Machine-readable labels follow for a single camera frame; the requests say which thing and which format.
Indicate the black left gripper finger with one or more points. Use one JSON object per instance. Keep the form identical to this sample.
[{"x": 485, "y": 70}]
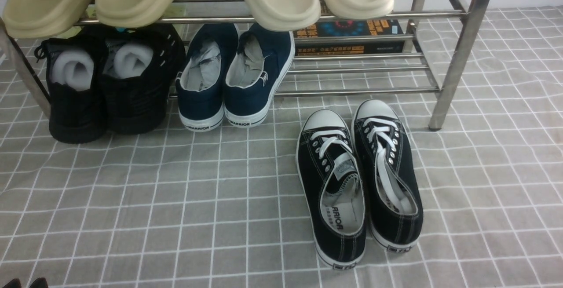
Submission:
[{"x": 14, "y": 283}]

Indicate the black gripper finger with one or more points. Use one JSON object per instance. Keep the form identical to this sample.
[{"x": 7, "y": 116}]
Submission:
[{"x": 40, "y": 282}]

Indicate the navy canvas shoe right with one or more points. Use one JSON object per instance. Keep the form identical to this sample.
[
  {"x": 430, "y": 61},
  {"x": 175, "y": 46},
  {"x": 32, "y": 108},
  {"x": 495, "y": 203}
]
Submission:
[{"x": 262, "y": 60}]

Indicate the dark book on rack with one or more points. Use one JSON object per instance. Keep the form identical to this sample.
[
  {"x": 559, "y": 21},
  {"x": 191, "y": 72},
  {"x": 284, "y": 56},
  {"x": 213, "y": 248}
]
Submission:
[{"x": 352, "y": 35}]

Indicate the grey checkered floor cloth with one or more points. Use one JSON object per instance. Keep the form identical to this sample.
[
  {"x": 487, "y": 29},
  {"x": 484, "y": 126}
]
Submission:
[{"x": 219, "y": 209}]

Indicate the black mesh sneaker left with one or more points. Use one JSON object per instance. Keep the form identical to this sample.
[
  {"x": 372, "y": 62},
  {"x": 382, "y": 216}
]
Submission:
[{"x": 74, "y": 65}]

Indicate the black mesh sneaker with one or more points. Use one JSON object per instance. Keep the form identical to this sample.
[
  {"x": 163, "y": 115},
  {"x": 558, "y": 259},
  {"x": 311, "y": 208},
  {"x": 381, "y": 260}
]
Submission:
[
  {"x": 74, "y": 65},
  {"x": 137, "y": 75}
]

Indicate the black mesh sneaker right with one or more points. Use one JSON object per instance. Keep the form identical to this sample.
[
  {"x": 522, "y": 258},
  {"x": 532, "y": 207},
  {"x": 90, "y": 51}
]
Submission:
[{"x": 137, "y": 75}]

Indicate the beige slipper far left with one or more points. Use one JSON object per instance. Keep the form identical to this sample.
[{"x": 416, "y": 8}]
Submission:
[{"x": 42, "y": 18}]

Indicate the black laced canvas sneaker left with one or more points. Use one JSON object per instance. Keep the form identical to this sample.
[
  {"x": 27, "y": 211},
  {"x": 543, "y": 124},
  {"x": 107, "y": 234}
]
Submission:
[{"x": 329, "y": 174}]

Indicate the black laced canvas sneaker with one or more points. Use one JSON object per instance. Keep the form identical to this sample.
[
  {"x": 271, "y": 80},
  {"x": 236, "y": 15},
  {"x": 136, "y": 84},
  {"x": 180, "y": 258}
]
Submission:
[
  {"x": 384, "y": 153},
  {"x": 329, "y": 174}
]

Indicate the black laced canvas sneaker right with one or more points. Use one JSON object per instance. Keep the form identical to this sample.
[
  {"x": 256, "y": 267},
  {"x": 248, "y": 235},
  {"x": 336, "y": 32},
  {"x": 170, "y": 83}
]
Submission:
[{"x": 384, "y": 153}]

